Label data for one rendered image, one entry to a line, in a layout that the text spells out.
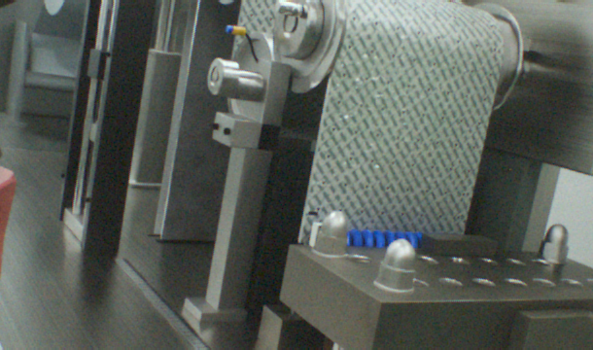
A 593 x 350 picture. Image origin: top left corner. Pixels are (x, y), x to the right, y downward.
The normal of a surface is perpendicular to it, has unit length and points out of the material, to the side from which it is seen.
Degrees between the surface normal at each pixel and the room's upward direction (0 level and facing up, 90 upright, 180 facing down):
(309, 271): 90
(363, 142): 90
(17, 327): 0
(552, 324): 90
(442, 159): 90
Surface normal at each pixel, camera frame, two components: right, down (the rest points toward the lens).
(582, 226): -0.85, -0.07
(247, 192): 0.50, 0.23
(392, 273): -0.48, 0.05
